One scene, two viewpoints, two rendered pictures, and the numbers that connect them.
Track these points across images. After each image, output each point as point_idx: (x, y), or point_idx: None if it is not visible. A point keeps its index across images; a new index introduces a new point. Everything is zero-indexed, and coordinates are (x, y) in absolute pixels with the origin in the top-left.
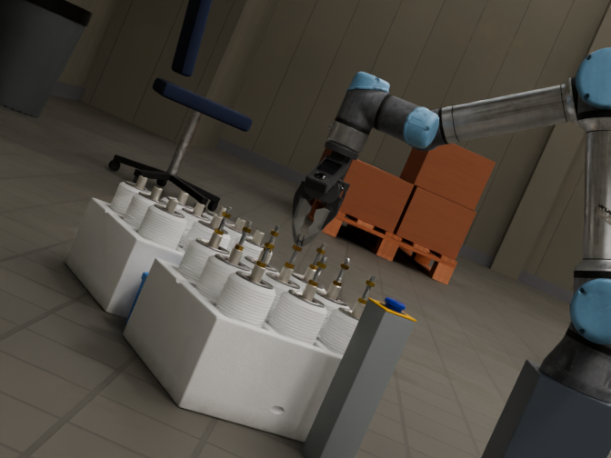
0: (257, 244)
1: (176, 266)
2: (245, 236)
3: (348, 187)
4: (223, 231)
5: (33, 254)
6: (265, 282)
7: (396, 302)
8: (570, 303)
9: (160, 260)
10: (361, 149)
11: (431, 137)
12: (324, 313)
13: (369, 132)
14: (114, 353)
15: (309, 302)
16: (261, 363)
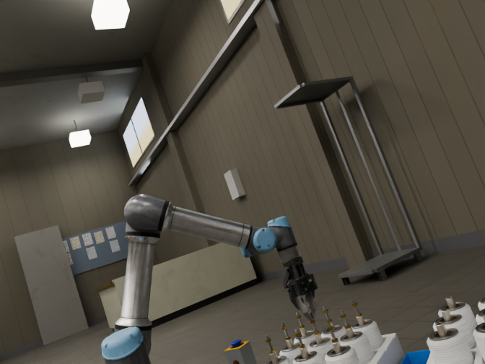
0: (430, 334)
1: (386, 338)
2: (325, 314)
3: (295, 282)
4: (440, 322)
5: None
6: (304, 336)
7: (234, 341)
8: (151, 342)
9: (390, 334)
10: (280, 260)
11: (242, 250)
12: (279, 354)
13: (277, 250)
14: None
15: (283, 347)
16: None
